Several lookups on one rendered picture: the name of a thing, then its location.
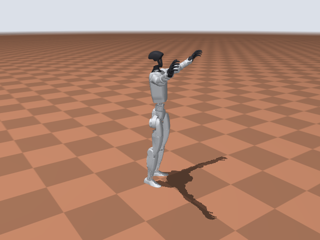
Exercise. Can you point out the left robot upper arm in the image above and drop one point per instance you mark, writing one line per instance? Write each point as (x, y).
(165, 69)

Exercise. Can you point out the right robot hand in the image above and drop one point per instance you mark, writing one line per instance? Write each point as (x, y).
(171, 69)

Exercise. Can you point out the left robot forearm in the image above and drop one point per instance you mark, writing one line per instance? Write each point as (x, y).
(184, 64)

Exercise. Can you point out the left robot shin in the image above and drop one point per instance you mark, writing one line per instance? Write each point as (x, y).
(160, 156)

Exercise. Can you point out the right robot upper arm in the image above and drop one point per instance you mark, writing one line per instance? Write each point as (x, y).
(153, 80)

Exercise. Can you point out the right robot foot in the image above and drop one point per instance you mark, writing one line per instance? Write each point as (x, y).
(152, 183)

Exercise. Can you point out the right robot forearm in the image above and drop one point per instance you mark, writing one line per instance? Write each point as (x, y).
(163, 78)

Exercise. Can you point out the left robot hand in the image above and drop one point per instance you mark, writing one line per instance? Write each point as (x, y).
(195, 54)

